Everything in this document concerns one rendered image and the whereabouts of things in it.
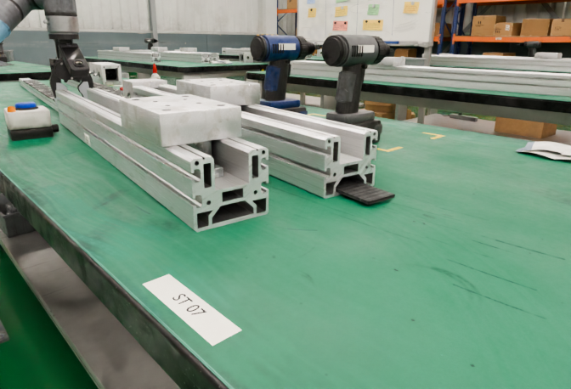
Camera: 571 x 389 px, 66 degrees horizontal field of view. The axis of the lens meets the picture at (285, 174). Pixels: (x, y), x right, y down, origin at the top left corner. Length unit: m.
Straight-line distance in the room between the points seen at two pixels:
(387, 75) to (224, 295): 2.12
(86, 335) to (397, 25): 3.27
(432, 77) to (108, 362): 1.83
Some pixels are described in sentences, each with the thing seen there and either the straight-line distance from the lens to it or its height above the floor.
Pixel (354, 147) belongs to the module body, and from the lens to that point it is 0.64.
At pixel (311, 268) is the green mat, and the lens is 0.42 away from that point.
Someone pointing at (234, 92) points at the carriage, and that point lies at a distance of 0.86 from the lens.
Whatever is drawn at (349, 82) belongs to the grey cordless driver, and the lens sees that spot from 0.88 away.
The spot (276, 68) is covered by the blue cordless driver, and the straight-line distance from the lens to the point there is 1.06.
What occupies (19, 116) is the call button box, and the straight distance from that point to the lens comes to 1.08.
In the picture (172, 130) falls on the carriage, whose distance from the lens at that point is 0.54.
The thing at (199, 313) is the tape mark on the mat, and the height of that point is 0.78.
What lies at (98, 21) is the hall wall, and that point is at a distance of 12.97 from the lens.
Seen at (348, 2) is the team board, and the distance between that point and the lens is 4.23.
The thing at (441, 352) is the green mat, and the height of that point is 0.78.
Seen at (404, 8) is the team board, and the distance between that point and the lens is 3.88.
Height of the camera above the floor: 0.99
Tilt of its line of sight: 17 degrees down
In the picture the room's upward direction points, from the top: straight up
